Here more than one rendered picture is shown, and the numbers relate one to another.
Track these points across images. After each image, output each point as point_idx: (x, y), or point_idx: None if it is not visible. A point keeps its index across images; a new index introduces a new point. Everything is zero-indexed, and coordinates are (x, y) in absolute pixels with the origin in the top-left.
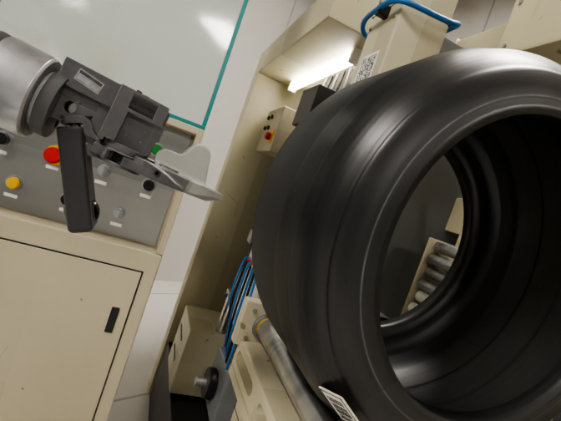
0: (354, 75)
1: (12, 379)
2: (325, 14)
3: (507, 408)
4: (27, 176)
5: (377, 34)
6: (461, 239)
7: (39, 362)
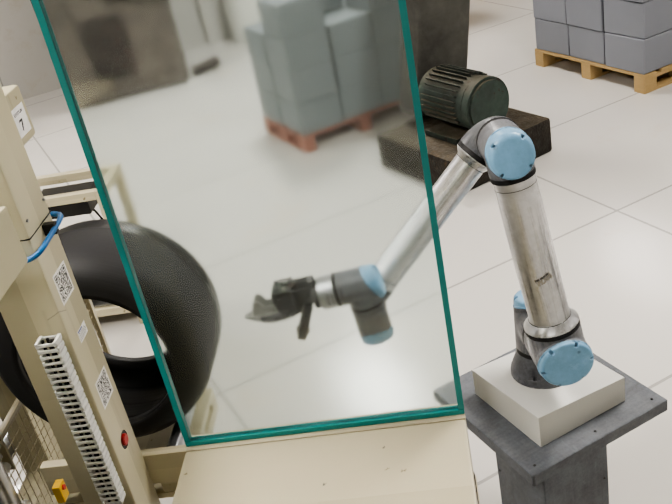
0: (56, 296)
1: None
2: (23, 261)
3: (110, 358)
4: None
5: (50, 250)
6: (16, 364)
7: None
